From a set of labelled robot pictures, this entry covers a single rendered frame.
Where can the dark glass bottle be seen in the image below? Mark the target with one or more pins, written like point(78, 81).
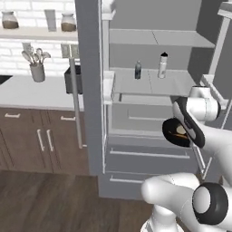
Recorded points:
point(138, 70)

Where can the grey left fridge door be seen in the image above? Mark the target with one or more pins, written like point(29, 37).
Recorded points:
point(89, 90)

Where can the grey fridge door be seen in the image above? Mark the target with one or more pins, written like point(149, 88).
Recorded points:
point(223, 60)
point(89, 90)

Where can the glass jar with brown contents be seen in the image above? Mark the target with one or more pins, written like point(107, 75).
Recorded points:
point(10, 20)
point(68, 23)

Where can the grey fridge shelf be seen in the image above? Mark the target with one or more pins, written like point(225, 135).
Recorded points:
point(151, 83)
point(157, 37)

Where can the white bottle with black cap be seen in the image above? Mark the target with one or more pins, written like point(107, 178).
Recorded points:
point(162, 67)

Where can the black bowl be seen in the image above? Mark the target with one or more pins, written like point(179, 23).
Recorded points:
point(169, 133)

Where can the grey utensil pot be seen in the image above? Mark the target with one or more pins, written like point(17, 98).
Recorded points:
point(37, 73)

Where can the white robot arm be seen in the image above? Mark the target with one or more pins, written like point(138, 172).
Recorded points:
point(169, 190)

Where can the black toaster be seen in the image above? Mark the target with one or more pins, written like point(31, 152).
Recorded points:
point(74, 80)

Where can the grey fridge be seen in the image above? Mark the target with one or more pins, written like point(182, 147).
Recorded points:
point(145, 57)

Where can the grey right fridge door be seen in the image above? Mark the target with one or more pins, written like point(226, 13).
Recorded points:
point(223, 60)

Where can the grey wall outlet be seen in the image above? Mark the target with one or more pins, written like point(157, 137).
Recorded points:
point(69, 50)

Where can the grey freezer drawer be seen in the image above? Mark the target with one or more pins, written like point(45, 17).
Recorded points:
point(145, 163)
point(120, 188)

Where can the brown drawer front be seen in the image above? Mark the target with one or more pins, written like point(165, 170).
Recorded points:
point(59, 116)
point(15, 117)

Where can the grey fridge crisper drawer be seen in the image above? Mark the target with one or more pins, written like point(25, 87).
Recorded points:
point(142, 116)

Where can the brown chicken drumstick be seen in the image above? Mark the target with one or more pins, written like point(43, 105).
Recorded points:
point(175, 135)

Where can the white wall shelf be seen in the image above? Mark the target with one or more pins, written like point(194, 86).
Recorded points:
point(36, 34)

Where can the pale garlic bulb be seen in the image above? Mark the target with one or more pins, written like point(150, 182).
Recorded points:
point(181, 130)

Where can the brown cupboard door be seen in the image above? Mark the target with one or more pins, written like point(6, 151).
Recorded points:
point(65, 151)
point(22, 148)

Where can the black hob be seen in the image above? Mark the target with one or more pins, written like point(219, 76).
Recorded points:
point(4, 79)

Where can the silver kitchen utensils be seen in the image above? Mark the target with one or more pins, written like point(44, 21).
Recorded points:
point(35, 56)

